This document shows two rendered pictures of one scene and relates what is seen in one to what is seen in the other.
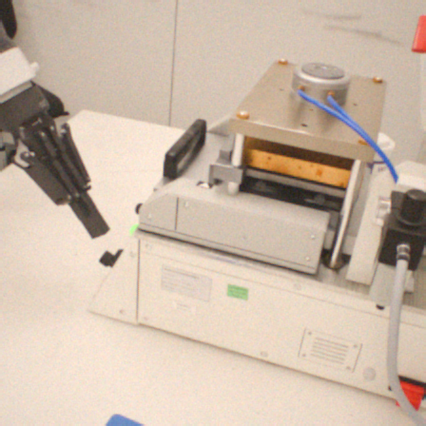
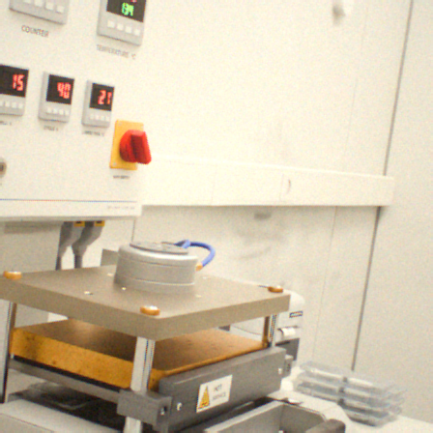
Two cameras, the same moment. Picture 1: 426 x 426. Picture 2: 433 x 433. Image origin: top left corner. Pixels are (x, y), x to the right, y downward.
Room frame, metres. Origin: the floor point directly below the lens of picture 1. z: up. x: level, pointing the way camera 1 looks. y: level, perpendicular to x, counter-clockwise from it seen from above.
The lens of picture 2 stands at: (1.67, 0.14, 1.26)
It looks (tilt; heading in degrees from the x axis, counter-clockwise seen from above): 5 degrees down; 193
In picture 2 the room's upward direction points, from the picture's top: 8 degrees clockwise
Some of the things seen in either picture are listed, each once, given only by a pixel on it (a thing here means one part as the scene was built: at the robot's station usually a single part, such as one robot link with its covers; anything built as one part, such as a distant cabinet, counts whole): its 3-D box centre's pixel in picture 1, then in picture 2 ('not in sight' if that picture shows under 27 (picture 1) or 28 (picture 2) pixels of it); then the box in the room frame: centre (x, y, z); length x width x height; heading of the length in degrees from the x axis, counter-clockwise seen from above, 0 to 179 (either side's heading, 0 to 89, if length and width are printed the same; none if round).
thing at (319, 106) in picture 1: (334, 124); (134, 302); (0.74, -0.16, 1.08); 0.31 x 0.24 x 0.13; 166
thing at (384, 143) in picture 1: (368, 165); not in sight; (1.16, -0.34, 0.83); 0.09 x 0.09 x 0.15
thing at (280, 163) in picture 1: (310, 127); (153, 327); (0.76, -0.13, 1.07); 0.22 x 0.17 x 0.10; 166
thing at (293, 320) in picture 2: not in sight; (235, 323); (-0.29, -0.26, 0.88); 0.25 x 0.20 x 0.17; 72
